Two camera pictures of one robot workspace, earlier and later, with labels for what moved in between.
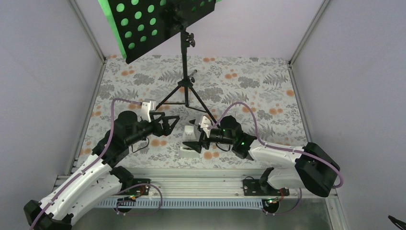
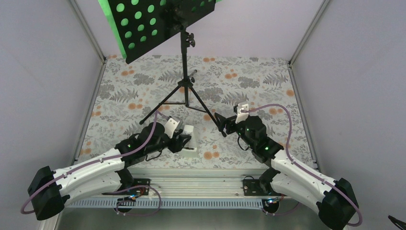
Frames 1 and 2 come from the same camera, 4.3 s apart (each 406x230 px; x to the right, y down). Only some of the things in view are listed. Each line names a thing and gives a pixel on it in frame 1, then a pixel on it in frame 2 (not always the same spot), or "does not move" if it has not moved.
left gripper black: (167, 131) to (177, 144)
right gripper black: (197, 145) to (230, 120)
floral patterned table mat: (262, 89) does not move
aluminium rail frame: (158, 188) does not move
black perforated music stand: (142, 25) does not move
